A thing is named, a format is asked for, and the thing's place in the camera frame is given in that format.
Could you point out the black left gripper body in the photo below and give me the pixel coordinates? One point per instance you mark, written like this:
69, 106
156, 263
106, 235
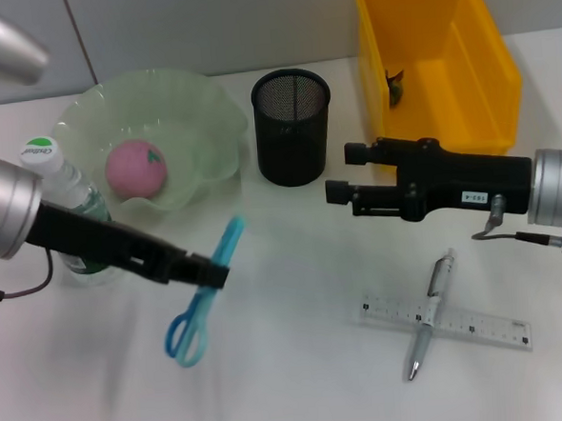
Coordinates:
97, 241

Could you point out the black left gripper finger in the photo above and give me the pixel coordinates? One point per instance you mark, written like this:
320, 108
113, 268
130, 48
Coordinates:
203, 272

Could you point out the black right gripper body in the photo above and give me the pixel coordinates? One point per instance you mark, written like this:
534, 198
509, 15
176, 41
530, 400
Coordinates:
465, 185

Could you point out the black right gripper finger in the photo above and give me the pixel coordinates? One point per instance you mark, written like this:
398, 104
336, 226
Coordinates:
356, 153
337, 191

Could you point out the blue scissors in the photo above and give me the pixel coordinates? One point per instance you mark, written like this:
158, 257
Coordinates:
228, 242

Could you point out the green plastic wrapper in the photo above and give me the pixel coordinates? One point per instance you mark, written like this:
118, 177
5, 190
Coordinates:
395, 86

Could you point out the pink peach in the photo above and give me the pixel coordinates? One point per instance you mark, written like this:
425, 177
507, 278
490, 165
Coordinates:
135, 169

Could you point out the clear green-label water bottle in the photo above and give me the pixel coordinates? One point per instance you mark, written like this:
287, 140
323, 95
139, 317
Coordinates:
41, 156

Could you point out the clear plastic ruler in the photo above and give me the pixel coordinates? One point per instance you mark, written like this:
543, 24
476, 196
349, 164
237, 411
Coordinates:
488, 326

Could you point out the black mesh pen cup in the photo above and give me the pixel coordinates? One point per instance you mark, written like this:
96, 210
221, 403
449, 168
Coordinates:
293, 143

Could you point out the silver ballpoint pen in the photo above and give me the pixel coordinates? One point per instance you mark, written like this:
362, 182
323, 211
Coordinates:
432, 301

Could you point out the pale green glass fruit plate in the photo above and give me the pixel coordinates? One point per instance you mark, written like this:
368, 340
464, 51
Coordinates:
186, 144

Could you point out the silver right wrist connector plug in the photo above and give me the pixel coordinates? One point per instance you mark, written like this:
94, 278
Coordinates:
496, 206

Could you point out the yellow plastic bin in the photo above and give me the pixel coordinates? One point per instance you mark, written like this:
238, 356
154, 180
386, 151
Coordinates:
445, 90

